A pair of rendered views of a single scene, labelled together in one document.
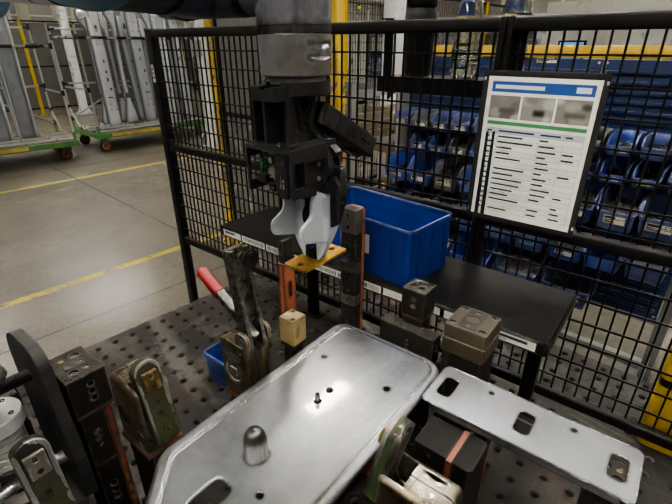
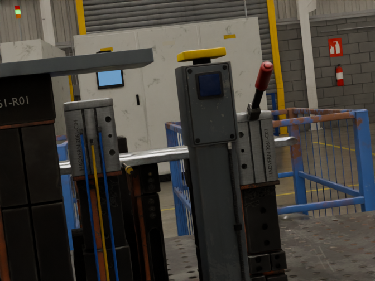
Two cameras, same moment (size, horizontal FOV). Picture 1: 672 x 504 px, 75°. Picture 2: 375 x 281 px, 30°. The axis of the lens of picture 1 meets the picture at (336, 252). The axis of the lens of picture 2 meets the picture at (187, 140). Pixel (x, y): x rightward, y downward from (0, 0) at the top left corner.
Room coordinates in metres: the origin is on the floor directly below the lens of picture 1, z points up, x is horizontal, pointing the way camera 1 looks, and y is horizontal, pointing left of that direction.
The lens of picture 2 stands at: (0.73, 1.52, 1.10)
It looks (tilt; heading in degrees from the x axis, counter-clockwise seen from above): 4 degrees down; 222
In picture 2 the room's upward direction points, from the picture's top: 6 degrees counter-clockwise
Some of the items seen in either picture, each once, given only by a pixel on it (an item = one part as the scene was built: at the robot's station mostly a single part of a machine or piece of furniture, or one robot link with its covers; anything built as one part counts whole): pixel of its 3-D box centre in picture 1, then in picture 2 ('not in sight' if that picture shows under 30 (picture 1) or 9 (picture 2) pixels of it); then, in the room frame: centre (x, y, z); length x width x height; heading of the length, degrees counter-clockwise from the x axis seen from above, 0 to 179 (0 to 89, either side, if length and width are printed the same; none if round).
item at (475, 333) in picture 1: (461, 396); not in sight; (0.65, -0.24, 0.88); 0.08 x 0.08 x 0.36; 52
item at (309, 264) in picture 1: (316, 253); not in sight; (0.51, 0.03, 1.25); 0.08 x 0.04 x 0.01; 141
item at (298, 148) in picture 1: (295, 139); not in sight; (0.49, 0.05, 1.40); 0.09 x 0.08 x 0.12; 141
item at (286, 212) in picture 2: not in sight; (260, 207); (-2.18, -0.64, 0.47); 1.20 x 0.80 x 0.95; 48
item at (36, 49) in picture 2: not in sight; (42, 101); (-5.39, -6.71, 1.22); 2.40 x 0.54 x 2.45; 44
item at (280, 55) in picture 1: (298, 59); not in sight; (0.49, 0.04, 1.49); 0.08 x 0.08 x 0.05
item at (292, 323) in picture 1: (296, 394); not in sight; (0.65, 0.08, 0.88); 0.04 x 0.04 x 0.36; 52
